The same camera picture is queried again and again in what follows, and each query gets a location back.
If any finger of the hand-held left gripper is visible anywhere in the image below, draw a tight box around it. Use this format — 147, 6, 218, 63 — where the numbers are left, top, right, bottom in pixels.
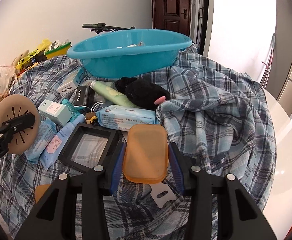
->
0, 112, 36, 147

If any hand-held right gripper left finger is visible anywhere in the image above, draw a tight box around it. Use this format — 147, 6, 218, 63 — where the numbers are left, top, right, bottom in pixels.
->
15, 142, 127, 240

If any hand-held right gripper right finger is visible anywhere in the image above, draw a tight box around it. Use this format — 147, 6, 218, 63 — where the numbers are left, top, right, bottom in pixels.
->
167, 142, 278, 240

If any beige round drain cover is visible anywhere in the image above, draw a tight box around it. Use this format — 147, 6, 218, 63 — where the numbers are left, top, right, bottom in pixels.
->
0, 94, 40, 154

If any orange soap box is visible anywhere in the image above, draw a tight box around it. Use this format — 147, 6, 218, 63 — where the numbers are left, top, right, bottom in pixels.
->
122, 124, 169, 183

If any light blue wet wipes pack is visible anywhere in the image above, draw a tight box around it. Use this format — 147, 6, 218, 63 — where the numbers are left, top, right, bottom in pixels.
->
96, 105, 161, 132

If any black plush toy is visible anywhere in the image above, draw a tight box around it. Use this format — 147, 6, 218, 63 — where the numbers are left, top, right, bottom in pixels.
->
115, 77, 171, 111

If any blue plastic basin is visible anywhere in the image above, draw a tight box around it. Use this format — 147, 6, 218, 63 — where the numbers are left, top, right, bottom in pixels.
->
66, 29, 193, 78

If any white round desktop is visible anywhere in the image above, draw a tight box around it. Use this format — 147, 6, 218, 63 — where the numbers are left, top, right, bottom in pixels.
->
206, 87, 292, 240

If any light blue tissue pack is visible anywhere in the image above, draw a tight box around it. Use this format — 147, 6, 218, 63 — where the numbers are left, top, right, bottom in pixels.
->
25, 119, 59, 162

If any teal paper box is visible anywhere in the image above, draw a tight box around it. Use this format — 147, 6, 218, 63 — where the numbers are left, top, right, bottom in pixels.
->
38, 99, 73, 127

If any clear plastic bag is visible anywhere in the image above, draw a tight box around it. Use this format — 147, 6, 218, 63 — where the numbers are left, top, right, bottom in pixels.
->
0, 65, 18, 105

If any small brown bee figurine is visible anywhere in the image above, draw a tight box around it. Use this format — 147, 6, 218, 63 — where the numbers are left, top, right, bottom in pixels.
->
85, 112, 99, 127

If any blue bottle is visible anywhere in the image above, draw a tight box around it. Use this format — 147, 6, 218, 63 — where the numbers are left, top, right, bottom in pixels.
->
61, 99, 83, 123

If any long white box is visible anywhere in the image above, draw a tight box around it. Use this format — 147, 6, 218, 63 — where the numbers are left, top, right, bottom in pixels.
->
57, 66, 87, 98

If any beige plush toy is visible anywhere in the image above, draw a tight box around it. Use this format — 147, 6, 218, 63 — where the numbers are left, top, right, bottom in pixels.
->
12, 52, 31, 67

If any black cosmetic box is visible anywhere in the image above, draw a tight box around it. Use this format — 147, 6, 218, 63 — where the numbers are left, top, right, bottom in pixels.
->
74, 85, 94, 108

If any green tube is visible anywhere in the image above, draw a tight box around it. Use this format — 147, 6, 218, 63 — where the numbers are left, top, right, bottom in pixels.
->
90, 80, 136, 108

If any blue plaid cloth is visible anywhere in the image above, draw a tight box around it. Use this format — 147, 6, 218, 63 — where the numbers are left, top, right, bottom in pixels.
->
0, 44, 276, 240

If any green yellow package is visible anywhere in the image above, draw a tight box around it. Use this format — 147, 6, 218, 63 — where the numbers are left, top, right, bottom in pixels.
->
45, 42, 71, 60

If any black bicycle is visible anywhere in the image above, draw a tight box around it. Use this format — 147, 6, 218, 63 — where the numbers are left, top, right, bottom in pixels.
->
83, 23, 136, 34

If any red broom with dustpan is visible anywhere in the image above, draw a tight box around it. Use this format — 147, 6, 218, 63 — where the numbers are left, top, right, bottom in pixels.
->
260, 34, 275, 88

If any black framed glass door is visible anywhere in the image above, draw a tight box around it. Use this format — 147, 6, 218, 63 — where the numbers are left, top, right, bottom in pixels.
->
195, 0, 210, 55

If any brown entrance door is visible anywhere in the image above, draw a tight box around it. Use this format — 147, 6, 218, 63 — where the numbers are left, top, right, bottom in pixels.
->
151, 0, 192, 37

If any grey refrigerator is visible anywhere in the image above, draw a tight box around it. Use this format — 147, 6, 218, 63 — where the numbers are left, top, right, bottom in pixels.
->
277, 0, 292, 118

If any black picture frame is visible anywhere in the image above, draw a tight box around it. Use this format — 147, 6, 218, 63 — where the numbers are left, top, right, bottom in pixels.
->
58, 122, 120, 174

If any white cable loop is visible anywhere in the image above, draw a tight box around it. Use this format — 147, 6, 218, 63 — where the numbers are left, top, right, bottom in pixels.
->
91, 101, 106, 113

